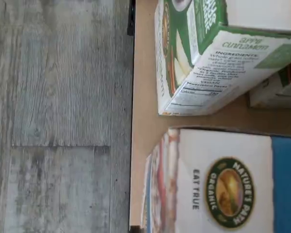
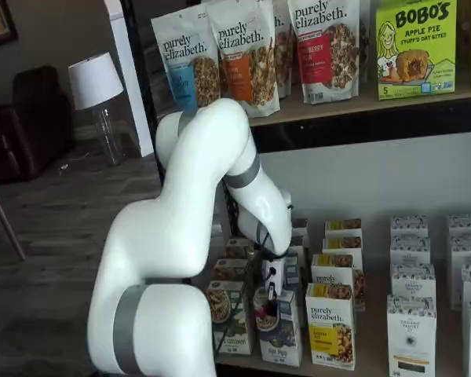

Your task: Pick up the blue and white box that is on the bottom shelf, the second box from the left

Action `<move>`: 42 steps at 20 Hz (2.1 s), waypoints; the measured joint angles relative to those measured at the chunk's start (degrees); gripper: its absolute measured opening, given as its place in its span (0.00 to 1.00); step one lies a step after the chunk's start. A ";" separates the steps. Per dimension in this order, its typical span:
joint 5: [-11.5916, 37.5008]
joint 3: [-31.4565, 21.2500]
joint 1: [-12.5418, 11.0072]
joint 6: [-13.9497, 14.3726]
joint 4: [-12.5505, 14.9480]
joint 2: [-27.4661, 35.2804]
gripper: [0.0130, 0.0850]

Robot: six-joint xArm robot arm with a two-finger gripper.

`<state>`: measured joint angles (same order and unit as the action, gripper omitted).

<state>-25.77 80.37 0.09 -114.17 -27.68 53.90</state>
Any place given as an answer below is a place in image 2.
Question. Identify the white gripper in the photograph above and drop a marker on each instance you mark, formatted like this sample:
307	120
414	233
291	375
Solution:
278	271

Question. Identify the blue Flax Plus oatmeal box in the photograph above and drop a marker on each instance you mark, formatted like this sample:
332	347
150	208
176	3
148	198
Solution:
301	227
294	271
282	341
300	246

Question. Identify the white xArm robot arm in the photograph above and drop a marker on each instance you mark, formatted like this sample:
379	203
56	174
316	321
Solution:
161	235

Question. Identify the green apple cinnamon oatmeal box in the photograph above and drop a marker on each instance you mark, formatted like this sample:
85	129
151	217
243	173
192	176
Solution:
229	270
227	306
237	248

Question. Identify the yellow purely elizabeth oatmeal box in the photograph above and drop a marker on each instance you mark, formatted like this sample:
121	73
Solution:
343	227
331	269
341	244
329	330

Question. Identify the green Bobo's apple pie box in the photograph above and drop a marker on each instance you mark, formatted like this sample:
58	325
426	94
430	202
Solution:
416	51

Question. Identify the black metal wood shelving unit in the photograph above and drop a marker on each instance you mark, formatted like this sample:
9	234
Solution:
377	125

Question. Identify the orange label granola bag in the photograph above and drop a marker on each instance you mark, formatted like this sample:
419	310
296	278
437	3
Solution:
255	59

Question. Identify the blue label granola bag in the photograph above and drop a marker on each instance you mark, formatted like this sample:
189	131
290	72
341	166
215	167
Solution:
180	70

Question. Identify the purely elizabeth granola bag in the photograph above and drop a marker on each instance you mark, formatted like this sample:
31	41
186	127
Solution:
284	51

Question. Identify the red label granola bag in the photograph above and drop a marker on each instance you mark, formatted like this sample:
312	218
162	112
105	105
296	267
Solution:
326	55

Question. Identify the white door panel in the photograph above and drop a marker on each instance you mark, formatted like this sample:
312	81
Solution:
133	78

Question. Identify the white shade glass lamp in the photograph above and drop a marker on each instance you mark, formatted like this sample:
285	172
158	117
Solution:
94	82

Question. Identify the grey chair wooden legs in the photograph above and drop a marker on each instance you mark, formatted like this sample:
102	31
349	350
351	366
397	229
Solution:
2	220

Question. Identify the dark brown armchair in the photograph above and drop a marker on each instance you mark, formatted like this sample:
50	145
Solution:
35	118

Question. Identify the dark framed picture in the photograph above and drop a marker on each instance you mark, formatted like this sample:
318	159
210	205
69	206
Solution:
12	23

